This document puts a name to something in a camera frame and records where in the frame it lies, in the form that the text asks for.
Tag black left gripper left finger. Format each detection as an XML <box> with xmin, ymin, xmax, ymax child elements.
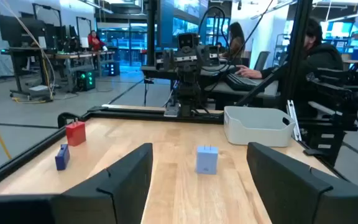
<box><xmin>0</xmin><ymin>142</ymin><xmax>154</xmax><ymax>224</ymax></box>

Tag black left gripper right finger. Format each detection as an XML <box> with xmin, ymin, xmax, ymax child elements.
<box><xmin>246</xmin><ymin>141</ymin><xmax>358</xmax><ymax>224</ymax></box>

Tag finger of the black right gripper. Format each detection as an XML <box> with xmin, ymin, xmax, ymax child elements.
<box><xmin>198</xmin><ymin>46</ymin><xmax>212</xmax><ymax>69</ymax></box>
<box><xmin>162</xmin><ymin>49</ymin><xmax>175</xmax><ymax>72</ymax></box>

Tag dark blue power adapter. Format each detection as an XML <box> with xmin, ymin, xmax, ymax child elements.
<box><xmin>55</xmin><ymin>143</ymin><xmax>71</xmax><ymax>171</ymax></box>

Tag red power adapter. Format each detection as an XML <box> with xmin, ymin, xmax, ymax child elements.
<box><xmin>65</xmin><ymin>118</ymin><xmax>87</xmax><ymax>147</ymax></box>

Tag light blue power adapter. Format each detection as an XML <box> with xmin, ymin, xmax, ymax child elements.
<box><xmin>196</xmin><ymin>144</ymin><xmax>219</xmax><ymax>175</ymax></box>

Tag grey office chair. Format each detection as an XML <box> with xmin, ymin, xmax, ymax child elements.
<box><xmin>253</xmin><ymin>50</ymin><xmax>270</xmax><ymax>72</ymax></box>

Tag person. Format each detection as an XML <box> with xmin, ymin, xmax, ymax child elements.
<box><xmin>87</xmin><ymin>30</ymin><xmax>108</xmax><ymax>52</ymax></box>
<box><xmin>234</xmin><ymin>17</ymin><xmax>344</xmax><ymax>119</ymax></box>
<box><xmin>219</xmin><ymin>21</ymin><xmax>246</xmax><ymax>60</ymax></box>

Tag black keyboard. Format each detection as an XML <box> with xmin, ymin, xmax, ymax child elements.
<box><xmin>225</xmin><ymin>73</ymin><xmax>260</xmax><ymax>92</ymax></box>

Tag black control box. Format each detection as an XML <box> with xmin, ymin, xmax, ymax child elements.
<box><xmin>303</xmin><ymin>129</ymin><xmax>348</xmax><ymax>166</ymax></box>

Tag grey desk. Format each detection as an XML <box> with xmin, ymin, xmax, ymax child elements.
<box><xmin>203</xmin><ymin>79</ymin><xmax>280</xmax><ymax>101</ymax></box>

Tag white plastic bin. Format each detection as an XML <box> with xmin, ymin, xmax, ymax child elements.
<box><xmin>223</xmin><ymin>105</ymin><xmax>296</xmax><ymax>148</ymax></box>

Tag computer tower with green lights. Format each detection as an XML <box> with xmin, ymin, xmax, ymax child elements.
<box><xmin>75</xmin><ymin>70</ymin><xmax>96</xmax><ymax>92</ymax></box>

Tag black clamp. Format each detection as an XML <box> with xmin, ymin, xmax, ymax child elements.
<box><xmin>57</xmin><ymin>111</ymin><xmax>83</xmax><ymax>129</ymax></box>

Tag long work desk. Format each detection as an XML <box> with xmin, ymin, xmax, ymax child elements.
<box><xmin>9</xmin><ymin>46</ymin><xmax>116</xmax><ymax>100</ymax></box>

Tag black monitor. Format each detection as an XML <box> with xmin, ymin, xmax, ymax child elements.
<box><xmin>0</xmin><ymin>14</ymin><xmax>48</xmax><ymax>49</ymax></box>

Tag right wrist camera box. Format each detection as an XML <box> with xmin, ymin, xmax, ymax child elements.
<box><xmin>177</xmin><ymin>32</ymin><xmax>200</xmax><ymax>50</ymax></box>

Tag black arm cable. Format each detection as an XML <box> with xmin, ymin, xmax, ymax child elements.
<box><xmin>196</xmin><ymin>5</ymin><xmax>231</xmax><ymax>50</ymax></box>

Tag silver metal bracket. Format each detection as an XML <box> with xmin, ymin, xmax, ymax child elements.
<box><xmin>286</xmin><ymin>99</ymin><xmax>303</xmax><ymax>142</ymax></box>

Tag beige hanging cable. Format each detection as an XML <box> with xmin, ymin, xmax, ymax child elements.
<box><xmin>1</xmin><ymin>0</ymin><xmax>57</xmax><ymax>101</ymax></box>

